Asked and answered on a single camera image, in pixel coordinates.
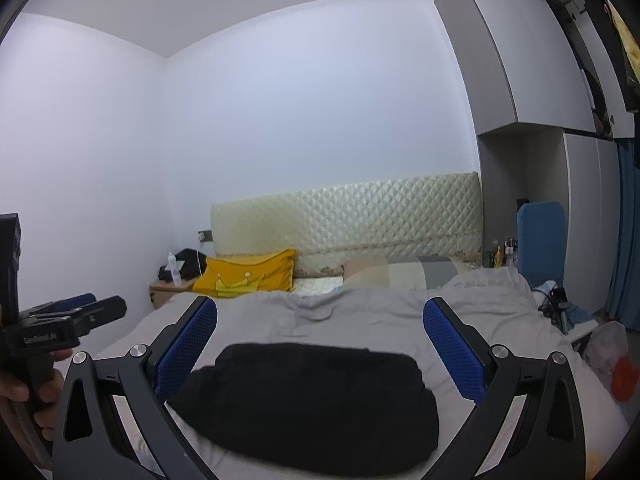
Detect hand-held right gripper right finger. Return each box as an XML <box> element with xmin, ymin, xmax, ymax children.
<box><xmin>421</xmin><ymin>296</ymin><xmax>587</xmax><ymax>480</ymax></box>

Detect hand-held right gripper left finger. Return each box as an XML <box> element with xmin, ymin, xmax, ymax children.
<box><xmin>50</xmin><ymin>295</ymin><xmax>219</xmax><ymax>480</ymax></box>

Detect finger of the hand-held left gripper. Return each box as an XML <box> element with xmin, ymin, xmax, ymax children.
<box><xmin>22</xmin><ymin>292</ymin><xmax>97</xmax><ymax>317</ymax></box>
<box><xmin>72</xmin><ymin>296</ymin><xmax>127</xmax><ymax>335</ymax></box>

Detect black fleece jacket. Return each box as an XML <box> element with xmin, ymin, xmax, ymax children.
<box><xmin>165</xmin><ymin>342</ymin><xmax>440</xmax><ymax>477</ymax></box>

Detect dark hanging clothes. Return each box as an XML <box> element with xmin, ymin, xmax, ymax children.
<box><xmin>580</xmin><ymin>0</ymin><xmax>640</xmax><ymax>137</ymax></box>

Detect person's left hand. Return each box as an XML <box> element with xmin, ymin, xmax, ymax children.
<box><xmin>0</xmin><ymin>348</ymin><xmax>75</xmax><ymax>429</ymax></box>

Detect wooden nightstand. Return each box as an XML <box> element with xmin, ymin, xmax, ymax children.
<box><xmin>149</xmin><ymin>277</ymin><xmax>201</xmax><ymax>310</ymax></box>

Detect black bag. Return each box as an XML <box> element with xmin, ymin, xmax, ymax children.
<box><xmin>158</xmin><ymin>248</ymin><xmax>208</xmax><ymax>282</ymax></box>

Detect yellow pillow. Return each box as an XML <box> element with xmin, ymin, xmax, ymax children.
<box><xmin>192</xmin><ymin>248</ymin><xmax>297</xmax><ymax>298</ymax></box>

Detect cream and grey pillow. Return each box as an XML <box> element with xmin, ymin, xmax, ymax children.
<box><xmin>341</xmin><ymin>255</ymin><xmax>471</xmax><ymax>291</ymax></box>

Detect row of small bottles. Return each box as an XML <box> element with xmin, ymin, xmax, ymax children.
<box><xmin>482</xmin><ymin>237</ymin><xmax>518</xmax><ymax>268</ymax></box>

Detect light blue pad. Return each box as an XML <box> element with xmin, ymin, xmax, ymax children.
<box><xmin>564</xmin><ymin>305</ymin><xmax>597</xmax><ymax>332</ymax></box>

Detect grey blanket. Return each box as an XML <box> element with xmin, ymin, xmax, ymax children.
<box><xmin>92</xmin><ymin>265</ymin><xmax>628</xmax><ymax>480</ymax></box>

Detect blue padded chair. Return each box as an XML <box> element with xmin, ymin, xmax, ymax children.
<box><xmin>515</xmin><ymin>201</ymin><xmax>568</xmax><ymax>291</ymax></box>

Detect white plastic bag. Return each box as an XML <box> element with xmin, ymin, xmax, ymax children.
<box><xmin>582</xmin><ymin>321</ymin><xmax>630</xmax><ymax>386</ymax></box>

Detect cream quilted headboard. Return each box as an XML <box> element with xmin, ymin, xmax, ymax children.
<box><xmin>210</xmin><ymin>171</ymin><xmax>484</xmax><ymax>278</ymax></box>

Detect orange plastic object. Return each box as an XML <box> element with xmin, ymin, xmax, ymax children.
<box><xmin>611</xmin><ymin>357</ymin><xmax>640</xmax><ymax>402</ymax></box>

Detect blue curtain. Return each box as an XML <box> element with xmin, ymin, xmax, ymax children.
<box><xmin>602</xmin><ymin>137</ymin><xmax>640</xmax><ymax>331</ymax></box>

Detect white wardrobe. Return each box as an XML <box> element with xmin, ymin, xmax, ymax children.
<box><xmin>434</xmin><ymin>0</ymin><xmax>626</xmax><ymax>313</ymax></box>

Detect yellow hanging cloth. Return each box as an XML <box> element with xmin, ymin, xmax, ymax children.
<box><xmin>602</xmin><ymin>0</ymin><xmax>640</xmax><ymax>86</ymax></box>

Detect black device with cables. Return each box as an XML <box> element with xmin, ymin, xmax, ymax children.
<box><xmin>537</xmin><ymin>285</ymin><xmax>571</xmax><ymax>333</ymax></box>

